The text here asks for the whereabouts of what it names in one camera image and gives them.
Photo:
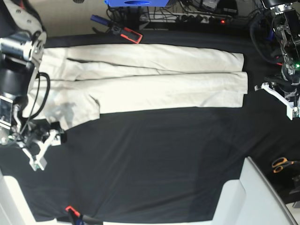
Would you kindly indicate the white table frame right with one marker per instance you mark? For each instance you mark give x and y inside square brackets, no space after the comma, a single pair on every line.
[251,200]

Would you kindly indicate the blue orange clamp tool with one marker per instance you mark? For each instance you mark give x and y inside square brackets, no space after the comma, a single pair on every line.
[118,29]

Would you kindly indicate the orange handled scissors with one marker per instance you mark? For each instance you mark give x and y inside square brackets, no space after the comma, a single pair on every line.
[281,163]

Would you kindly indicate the white power strip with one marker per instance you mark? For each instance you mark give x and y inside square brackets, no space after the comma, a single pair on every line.
[197,19]

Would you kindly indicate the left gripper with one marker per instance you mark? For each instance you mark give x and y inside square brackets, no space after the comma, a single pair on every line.
[285,88]

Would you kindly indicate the white table frame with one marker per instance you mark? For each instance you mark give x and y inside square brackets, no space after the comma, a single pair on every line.
[14,209]
[251,200]

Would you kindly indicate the blue plastic box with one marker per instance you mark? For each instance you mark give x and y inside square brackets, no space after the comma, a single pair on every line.
[136,3]

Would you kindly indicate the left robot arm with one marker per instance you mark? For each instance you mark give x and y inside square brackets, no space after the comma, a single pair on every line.
[284,24]

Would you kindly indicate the orange clamp bottom edge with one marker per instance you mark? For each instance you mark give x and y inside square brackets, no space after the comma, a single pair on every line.
[75,212]

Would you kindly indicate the black table cloth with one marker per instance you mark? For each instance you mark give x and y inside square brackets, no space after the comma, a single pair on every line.
[166,165]

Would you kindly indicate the white T-shirt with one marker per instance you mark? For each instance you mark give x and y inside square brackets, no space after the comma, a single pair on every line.
[91,80]

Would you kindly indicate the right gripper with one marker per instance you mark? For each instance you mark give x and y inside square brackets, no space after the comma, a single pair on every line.
[41,130]

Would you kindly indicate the white table frame left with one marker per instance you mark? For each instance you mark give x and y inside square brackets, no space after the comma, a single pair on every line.
[14,209]

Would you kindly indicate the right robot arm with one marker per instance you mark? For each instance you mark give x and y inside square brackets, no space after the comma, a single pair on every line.
[22,41]

